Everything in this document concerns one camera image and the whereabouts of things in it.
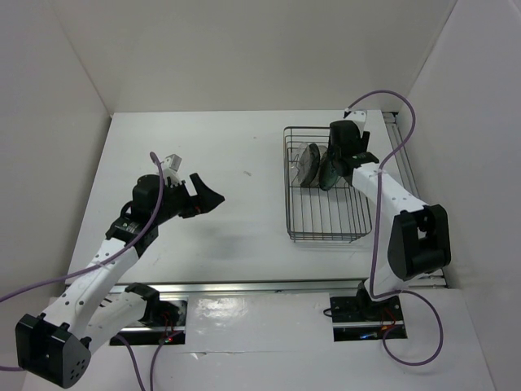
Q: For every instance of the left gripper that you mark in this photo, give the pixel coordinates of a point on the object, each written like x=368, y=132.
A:
x=205, y=199

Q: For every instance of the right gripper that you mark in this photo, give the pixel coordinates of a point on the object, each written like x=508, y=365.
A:
x=364, y=141

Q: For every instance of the frosted square glass plate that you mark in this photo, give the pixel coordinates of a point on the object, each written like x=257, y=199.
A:
x=323, y=155

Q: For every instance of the blue patterned round plate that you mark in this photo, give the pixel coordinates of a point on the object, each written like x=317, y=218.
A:
x=331, y=170

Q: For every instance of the black round plate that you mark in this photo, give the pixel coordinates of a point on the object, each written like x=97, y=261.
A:
x=311, y=165

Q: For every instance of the clear textured glass plate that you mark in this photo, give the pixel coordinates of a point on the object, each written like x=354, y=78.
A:
x=295, y=155

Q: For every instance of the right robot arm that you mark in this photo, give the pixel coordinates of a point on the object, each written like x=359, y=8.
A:
x=411, y=237

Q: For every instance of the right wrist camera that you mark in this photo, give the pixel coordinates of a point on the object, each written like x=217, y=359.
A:
x=357, y=116

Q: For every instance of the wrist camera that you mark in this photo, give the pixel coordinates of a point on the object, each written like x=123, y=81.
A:
x=357, y=116
x=170, y=166

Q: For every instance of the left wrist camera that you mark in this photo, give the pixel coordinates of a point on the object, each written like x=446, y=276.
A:
x=170, y=166

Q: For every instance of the metal wire dish rack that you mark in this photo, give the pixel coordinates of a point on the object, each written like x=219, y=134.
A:
x=340, y=214

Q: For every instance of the front aluminium rail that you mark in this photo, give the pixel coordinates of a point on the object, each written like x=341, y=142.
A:
x=319, y=285

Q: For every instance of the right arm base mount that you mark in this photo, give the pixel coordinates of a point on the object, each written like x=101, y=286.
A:
x=356, y=320

